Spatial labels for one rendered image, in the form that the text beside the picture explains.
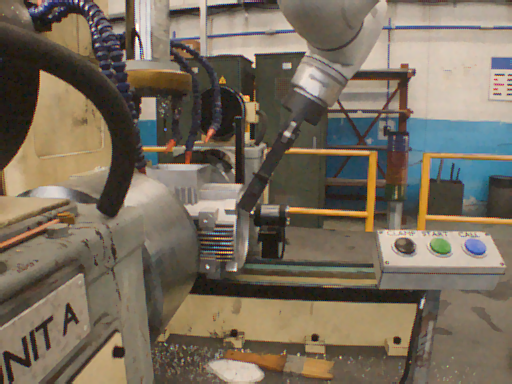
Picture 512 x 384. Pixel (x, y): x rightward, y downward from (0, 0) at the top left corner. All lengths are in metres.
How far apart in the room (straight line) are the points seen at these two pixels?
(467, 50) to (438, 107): 0.88
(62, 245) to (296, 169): 3.59
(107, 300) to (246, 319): 0.50
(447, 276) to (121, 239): 0.42
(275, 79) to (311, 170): 0.98
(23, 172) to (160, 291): 0.42
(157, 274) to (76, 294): 0.20
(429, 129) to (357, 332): 5.06
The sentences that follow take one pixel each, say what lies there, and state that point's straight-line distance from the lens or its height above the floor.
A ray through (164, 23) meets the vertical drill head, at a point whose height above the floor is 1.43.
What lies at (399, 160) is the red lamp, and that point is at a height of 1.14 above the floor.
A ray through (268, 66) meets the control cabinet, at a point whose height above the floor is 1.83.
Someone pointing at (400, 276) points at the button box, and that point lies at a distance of 0.54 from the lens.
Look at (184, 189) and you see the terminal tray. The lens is 0.73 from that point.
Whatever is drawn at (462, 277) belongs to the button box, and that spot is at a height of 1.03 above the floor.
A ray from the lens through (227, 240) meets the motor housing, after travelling 0.70.
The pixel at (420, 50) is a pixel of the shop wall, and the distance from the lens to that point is 5.79.
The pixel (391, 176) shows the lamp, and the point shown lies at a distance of 1.05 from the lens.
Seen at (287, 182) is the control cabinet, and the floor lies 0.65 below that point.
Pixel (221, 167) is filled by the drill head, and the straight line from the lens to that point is 0.98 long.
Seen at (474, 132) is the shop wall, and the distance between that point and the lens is 5.86.
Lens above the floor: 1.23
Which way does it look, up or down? 10 degrees down
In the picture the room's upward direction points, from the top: straight up
